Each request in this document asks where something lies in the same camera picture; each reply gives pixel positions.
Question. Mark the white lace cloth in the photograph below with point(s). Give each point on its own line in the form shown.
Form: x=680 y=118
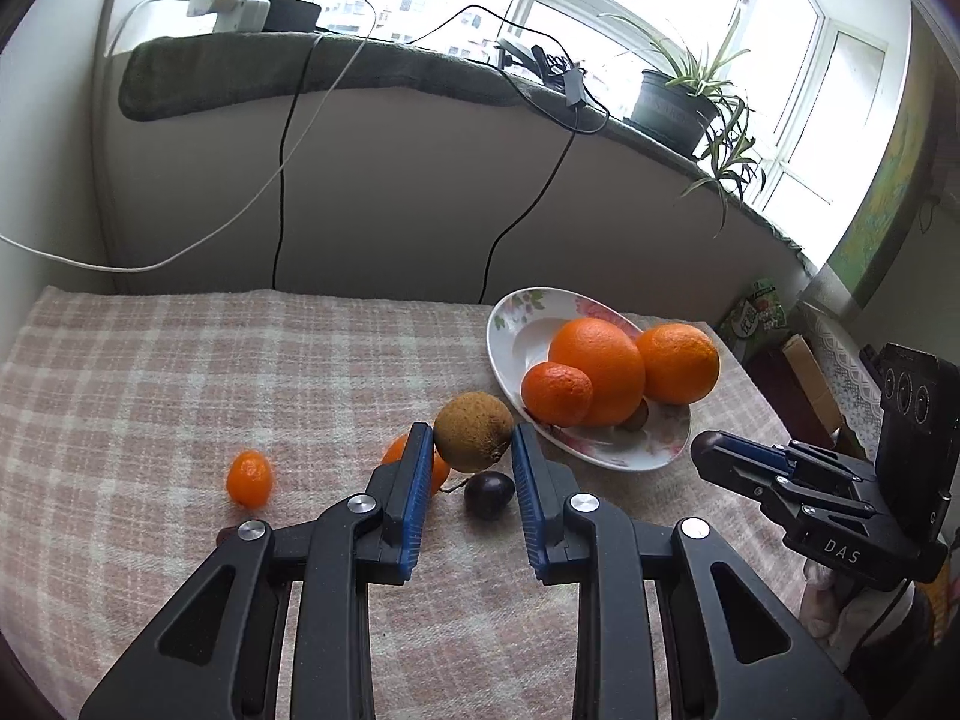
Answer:
x=836 y=364

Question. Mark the large orange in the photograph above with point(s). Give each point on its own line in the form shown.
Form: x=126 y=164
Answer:
x=598 y=371
x=679 y=364

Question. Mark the white plug block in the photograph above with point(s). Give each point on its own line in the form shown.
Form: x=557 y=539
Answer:
x=244 y=17

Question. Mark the wall map poster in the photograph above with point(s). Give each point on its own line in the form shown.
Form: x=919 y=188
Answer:
x=892 y=187

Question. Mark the small brown kiwi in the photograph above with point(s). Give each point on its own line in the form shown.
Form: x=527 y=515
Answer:
x=637 y=416
x=474 y=431

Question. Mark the green snack packets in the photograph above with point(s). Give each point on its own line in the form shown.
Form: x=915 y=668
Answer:
x=757 y=311

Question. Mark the grey tilted device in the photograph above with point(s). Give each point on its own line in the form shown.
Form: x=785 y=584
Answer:
x=517 y=52

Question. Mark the small black adapter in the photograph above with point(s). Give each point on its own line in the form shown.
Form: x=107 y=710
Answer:
x=574 y=86

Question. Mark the pink checked tablecloth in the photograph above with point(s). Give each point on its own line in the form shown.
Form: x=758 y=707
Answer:
x=150 y=390

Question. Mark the tangerine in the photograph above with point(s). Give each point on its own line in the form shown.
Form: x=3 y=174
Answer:
x=394 y=454
x=556 y=392

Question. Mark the potted spider plant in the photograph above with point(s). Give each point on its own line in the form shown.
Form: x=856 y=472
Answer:
x=671 y=109

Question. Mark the white floral plate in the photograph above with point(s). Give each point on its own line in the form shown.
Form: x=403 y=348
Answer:
x=517 y=337

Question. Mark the black box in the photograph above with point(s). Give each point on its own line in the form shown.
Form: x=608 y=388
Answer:
x=292 y=13

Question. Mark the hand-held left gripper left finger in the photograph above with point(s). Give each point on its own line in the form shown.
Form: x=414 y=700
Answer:
x=420 y=495

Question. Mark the brown cardboard box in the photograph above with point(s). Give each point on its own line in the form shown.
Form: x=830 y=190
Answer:
x=806 y=382

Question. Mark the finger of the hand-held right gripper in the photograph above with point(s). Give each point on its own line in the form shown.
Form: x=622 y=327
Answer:
x=750 y=484
x=750 y=452

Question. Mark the small orange kumquat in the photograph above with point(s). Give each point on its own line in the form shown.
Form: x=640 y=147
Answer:
x=249 y=478

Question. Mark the person's right hand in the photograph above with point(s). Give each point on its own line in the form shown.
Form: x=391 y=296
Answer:
x=821 y=604

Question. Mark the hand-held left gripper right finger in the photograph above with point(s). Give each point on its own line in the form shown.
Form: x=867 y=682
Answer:
x=527 y=495

